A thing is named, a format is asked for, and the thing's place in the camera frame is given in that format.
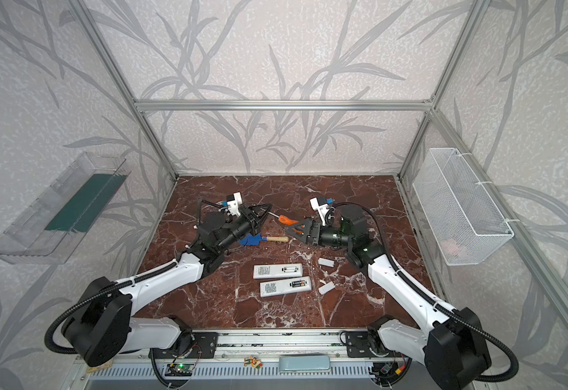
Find orange handled screwdriver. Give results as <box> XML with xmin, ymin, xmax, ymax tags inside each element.
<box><xmin>269</xmin><ymin>212</ymin><xmax>298</xmax><ymax>226</ymax></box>

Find white battery cover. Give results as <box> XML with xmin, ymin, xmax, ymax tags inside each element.
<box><xmin>318</xmin><ymin>282</ymin><xmax>335</xmax><ymax>295</ymax></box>
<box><xmin>318</xmin><ymin>258</ymin><xmax>335</xmax><ymax>268</ymax></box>

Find white remote control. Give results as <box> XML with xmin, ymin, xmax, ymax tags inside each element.
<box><xmin>253</xmin><ymin>263</ymin><xmax>303</xmax><ymax>280</ymax></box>
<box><xmin>260</xmin><ymin>276</ymin><xmax>312</xmax><ymax>297</ymax></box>

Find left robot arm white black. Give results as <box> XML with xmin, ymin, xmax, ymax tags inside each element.
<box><xmin>45</xmin><ymin>203</ymin><xmax>272</xmax><ymax>367</ymax></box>

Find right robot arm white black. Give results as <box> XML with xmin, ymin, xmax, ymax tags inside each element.
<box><xmin>286</xmin><ymin>205</ymin><xmax>491</xmax><ymax>389</ymax></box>

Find pink object in basket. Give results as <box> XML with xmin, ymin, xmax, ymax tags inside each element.
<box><xmin>441</xmin><ymin>239</ymin><xmax>465</xmax><ymax>258</ymax></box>

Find left green led controller board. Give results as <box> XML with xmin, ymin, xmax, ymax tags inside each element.
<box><xmin>164</xmin><ymin>362</ymin><xmax>196</xmax><ymax>378</ymax></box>

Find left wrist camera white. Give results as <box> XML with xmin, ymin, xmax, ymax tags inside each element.
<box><xmin>222</xmin><ymin>192</ymin><xmax>243</xmax><ymax>217</ymax></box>

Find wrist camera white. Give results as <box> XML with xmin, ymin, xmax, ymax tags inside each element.
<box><xmin>310</xmin><ymin>196</ymin><xmax>334</xmax><ymax>227</ymax></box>
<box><xmin>222</xmin><ymin>192</ymin><xmax>243</xmax><ymax>217</ymax></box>

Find blue toy shovel wooden handle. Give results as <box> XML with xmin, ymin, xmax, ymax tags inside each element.
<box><xmin>239</xmin><ymin>234</ymin><xmax>289</xmax><ymax>246</ymax></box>

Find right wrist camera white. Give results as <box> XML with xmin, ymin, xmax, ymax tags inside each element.
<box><xmin>310</xmin><ymin>196</ymin><xmax>334</xmax><ymax>227</ymax></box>

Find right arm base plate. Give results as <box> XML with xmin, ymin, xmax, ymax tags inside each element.
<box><xmin>339</xmin><ymin>330</ymin><xmax>378</xmax><ymax>358</ymax></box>

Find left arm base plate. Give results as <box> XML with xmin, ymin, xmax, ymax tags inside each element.
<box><xmin>176</xmin><ymin>331</ymin><xmax>219</xmax><ymax>359</ymax></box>

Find white wire mesh basket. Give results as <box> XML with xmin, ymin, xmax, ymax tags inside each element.
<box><xmin>413</xmin><ymin>148</ymin><xmax>514</xmax><ymax>267</ymax></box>

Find grey rectangular box on rail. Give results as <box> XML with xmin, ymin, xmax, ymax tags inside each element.
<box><xmin>278</xmin><ymin>354</ymin><xmax>331</xmax><ymax>373</ymax></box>

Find right controller board wires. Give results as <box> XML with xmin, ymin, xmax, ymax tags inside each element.
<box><xmin>368</xmin><ymin>360</ymin><xmax>409</xmax><ymax>386</ymax></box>

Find right black corrugated cable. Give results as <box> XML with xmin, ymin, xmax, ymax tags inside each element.
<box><xmin>329</xmin><ymin>201</ymin><xmax>520</xmax><ymax>383</ymax></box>

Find black corrugated cable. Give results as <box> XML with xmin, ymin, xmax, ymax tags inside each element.
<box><xmin>44</xmin><ymin>198</ymin><xmax>226</xmax><ymax>355</ymax></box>
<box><xmin>329</xmin><ymin>201</ymin><xmax>520</xmax><ymax>383</ymax></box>

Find clear plastic wall shelf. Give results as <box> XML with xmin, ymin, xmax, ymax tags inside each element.
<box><xmin>0</xmin><ymin>152</ymin><xmax>131</xmax><ymax>265</ymax></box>

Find left black corrugated cable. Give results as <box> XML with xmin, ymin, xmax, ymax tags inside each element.
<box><xmin>44</xmin><ymin>198</ymin><xmax>226</xmax><ymax>355</ymax></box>

